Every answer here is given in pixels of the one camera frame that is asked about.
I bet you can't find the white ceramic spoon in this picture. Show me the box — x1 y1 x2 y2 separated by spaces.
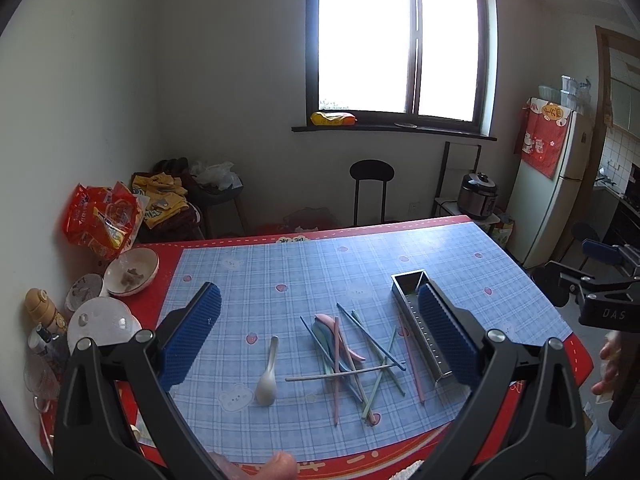
255 336 279 406

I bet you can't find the blue plastic spoon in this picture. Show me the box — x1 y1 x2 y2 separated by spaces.
312 318 366 363

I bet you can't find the pink plastic spoon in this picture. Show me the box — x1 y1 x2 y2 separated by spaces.
314 313 366 363

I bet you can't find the beige chopstick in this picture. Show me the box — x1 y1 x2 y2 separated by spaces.
283 363 397 382

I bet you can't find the pink chopstick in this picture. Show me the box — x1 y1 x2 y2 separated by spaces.
333 316 340 427

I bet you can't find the person's right hand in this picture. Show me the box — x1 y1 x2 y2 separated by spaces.
591 330 622 404

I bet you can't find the person's left hand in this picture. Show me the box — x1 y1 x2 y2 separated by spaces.
209 451 298 480

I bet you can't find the white overturned bowl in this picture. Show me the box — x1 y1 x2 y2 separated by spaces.
67 297 141 353

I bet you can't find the small white bowl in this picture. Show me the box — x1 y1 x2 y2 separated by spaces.
64 273 108 315

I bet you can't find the white bowl with leftovers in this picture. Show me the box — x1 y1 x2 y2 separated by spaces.
103 247 160 297

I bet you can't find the white refrigerator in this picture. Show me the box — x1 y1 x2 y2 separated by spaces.
506 110 592 269

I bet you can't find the tan bear bottle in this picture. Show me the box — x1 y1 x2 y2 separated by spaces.
24 288 67 334

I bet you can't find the red snack bag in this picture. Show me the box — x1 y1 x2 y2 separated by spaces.
62 182 149 261

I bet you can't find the electric rice cooker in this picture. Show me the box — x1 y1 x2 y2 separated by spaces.
457 172 498 220

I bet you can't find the blue plaid table mat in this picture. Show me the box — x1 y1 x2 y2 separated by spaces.
129 221 570 464

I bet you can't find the green chopstick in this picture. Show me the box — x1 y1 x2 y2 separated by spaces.
361 330 397 419

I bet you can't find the yellow bags pile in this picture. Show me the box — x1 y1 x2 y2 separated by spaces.
131 172 189 230

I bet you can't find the green plastic spoon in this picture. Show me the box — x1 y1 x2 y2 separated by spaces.
311 321 334 373

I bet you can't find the stainless steel utensil holder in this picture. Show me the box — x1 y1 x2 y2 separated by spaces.
392 270 452 382

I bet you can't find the white plastic bag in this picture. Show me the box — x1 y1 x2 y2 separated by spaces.
191 162 243 191

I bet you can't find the black round stool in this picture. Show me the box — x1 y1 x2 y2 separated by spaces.
349 159 395 226

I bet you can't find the yellow item on windowsill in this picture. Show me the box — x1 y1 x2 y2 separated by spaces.
310 110 357 127

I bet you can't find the dark framed window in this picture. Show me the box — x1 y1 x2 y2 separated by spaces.
304 0 498 138

